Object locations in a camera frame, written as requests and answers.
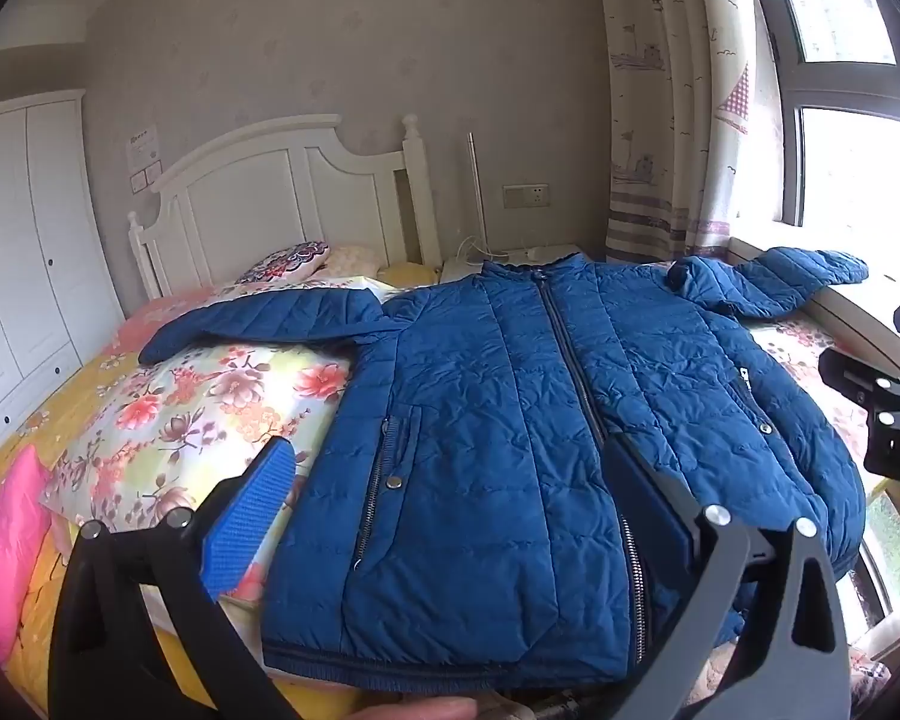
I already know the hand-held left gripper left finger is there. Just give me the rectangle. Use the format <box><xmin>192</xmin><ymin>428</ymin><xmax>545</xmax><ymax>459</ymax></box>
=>
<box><xmin>49</xmin><ymin>435</ymin><xmax>308</xmax><ymax>720</ymax></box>

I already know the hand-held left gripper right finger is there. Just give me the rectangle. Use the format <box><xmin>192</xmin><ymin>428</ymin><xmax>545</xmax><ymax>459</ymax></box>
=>
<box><xmin>604</xmin><ymin>435</ymin><xmax>852</xmax><ymax>720</ymax></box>

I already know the blue quilted puffer jacket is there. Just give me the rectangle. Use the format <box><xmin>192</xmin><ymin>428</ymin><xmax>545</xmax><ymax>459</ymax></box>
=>
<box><xmin>139</xmin><ymin>246</ymin><xmax>871</xmax><ymax>698</ymax></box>

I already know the person's left hand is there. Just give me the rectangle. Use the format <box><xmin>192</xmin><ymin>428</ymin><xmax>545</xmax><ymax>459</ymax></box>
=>
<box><xmin>349</xmin><ymin>697</ymin><xmax>481</xmax><ymax>720</ymax></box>

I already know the beige window sill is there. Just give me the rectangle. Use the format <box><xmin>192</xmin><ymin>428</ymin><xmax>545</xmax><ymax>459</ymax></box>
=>
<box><xmin>727</xmin><ymin>236</ymin><xmax>900</xmax><ymax>406</ymax></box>

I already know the bed with floral sheet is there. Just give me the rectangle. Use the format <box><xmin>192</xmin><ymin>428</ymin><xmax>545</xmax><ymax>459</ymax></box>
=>
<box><xmin>41</xmin><ymin>274</ymin><xmax>882</xmax><ymax>616</ymax></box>

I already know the window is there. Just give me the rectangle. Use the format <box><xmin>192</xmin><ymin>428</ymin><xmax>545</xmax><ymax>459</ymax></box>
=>
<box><xmin>742</xmin><ymin>0</ymin><xmax>900</xmax><ymax>241</ymax></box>

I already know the yellow and pink bed sheet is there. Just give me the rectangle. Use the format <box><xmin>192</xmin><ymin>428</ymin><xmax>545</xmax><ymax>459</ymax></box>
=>
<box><xmin>0</xmin><ymin>289</ymin><xmax>218</xmax><ymax>720</ymax></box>

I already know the patterned decorative pillow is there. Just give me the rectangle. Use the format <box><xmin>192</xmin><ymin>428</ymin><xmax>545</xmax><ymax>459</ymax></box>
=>
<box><xmin>236</xmin><ymin>240</ymin><xmax>331</xmax><ymax>286</ymax></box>

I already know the pale pink pillow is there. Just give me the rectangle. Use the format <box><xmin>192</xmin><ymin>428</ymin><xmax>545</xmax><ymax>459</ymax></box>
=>
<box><xmin>322</xmin><ymin>244</ymin><xmax>380</xmax><ymax>278</ymax></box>

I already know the yellow pillow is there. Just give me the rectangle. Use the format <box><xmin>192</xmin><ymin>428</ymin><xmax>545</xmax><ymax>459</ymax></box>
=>
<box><xmin>379</xmin><ymin>261</ymin><xmax>440</xmax><ymax>290</ymax></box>

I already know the white nightstand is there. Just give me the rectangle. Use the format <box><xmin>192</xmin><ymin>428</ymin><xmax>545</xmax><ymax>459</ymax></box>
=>
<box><xmin>441</xmin><ymin>242</ymin><xmax>590</xmax><ymax>286</ymax></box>

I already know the white wooden headboard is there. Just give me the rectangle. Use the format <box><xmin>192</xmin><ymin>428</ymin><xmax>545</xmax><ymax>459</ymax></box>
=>
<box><xmin>127</xmin><ymin>114</ymin><xmax>443</xmax><ymax>301</ymax></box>

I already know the printed patchwork curtain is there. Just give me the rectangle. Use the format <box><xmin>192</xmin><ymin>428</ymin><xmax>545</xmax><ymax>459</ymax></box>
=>
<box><xmin>592</xmin><ymin>0</ymin><xmax>788</xmax><ymax>267</ymax></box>

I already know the metal pole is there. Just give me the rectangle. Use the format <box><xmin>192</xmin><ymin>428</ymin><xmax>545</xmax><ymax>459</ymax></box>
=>
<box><xmin>467</xmin><ymin>133</ymin><xmax>488</xmax><ymax>260</ymax></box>

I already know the white wardrobe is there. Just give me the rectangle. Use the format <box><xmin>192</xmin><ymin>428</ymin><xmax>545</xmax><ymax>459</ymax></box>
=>
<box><xmin>0</xmin><ymin>88</ymin><xmax>125</xmax><ymax>451</ymax></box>

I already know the white paper notice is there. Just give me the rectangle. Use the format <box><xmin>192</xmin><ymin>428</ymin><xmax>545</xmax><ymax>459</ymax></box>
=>
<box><xmin>125</xmin><ymin>126</ymin><xmax>160</xmax><ymax>166</ymax></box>

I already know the white cable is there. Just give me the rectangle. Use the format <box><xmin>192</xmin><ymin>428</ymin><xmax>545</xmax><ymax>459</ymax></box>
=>
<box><xmin>454</xmin><ymin>236</ymin><xmax>511</xmax><ymax>260</ymax></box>

